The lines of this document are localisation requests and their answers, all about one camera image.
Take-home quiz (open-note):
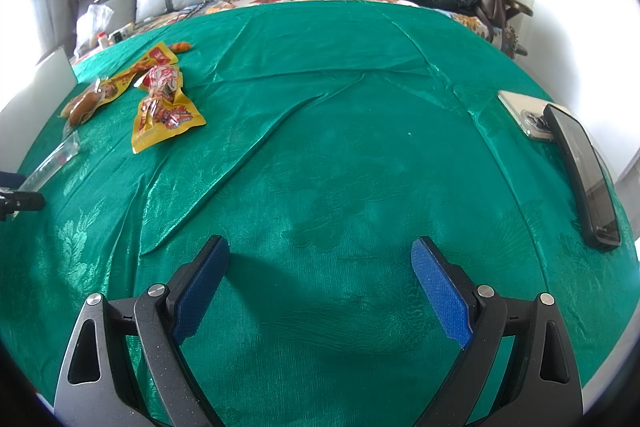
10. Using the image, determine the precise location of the clear plastic bag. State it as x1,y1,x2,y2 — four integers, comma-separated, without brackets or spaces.
75,3,115,53

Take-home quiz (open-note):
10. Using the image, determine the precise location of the long clear snack packet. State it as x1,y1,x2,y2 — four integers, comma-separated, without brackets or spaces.
17,130,82,193

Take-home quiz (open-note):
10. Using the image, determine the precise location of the black cable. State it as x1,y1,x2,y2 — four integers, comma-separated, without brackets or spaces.
172,0,236,16

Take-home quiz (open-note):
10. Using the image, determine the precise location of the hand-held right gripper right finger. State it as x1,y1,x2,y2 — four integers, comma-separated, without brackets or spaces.
410,236,585,427

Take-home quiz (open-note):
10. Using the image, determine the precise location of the brown bag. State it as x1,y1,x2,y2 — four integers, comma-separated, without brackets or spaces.
475,0,534,30

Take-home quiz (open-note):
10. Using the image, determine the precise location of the white smartphone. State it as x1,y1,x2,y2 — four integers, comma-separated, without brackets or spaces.
497,90,559,143

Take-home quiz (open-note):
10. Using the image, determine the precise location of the orange packet with red label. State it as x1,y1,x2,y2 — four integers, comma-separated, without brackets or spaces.
92,42,180,108

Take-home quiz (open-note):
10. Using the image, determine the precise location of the red yellow snack packet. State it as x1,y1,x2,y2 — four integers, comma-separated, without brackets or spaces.
131,64,207,156

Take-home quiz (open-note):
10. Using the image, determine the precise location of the small sausage pack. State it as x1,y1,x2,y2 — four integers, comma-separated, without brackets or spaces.
60,79,109,128

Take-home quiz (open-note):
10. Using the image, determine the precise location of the window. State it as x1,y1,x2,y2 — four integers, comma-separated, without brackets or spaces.
0,0,51,74

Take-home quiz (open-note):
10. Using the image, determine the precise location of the green satin cloth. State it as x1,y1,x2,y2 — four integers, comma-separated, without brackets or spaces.
0,0,640,427

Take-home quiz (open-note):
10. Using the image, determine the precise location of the black rectangular device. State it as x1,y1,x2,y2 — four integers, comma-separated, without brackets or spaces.
542,103,623,252

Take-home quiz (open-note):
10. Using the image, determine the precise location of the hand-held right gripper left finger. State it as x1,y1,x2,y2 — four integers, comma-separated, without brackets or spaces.
54,234,231,427

